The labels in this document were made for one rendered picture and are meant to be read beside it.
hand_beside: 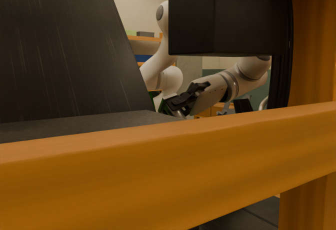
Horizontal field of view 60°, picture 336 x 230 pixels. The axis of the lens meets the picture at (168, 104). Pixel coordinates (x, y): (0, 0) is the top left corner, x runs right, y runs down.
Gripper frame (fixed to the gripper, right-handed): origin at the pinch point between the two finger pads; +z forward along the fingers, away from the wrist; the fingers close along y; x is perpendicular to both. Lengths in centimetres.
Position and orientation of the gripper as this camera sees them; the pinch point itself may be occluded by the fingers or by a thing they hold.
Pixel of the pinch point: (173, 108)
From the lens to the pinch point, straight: 71.2
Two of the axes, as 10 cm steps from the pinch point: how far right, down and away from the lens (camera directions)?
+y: 2.3, -6.0, -7.6
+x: 5.6, 7.3, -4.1
